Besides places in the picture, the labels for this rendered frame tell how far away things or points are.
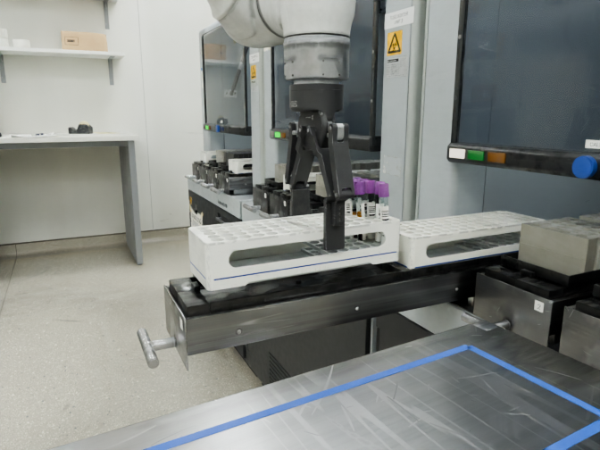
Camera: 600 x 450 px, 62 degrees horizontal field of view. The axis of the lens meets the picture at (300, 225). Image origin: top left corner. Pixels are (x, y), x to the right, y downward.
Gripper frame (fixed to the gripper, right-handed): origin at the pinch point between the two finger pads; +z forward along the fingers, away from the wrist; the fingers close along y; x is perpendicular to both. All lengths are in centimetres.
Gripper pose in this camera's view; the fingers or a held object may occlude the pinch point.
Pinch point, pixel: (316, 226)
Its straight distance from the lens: 73.1
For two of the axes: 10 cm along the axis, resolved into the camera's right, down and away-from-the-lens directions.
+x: 9.0, -1.0, 4.2
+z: 0.0, 9.8, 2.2
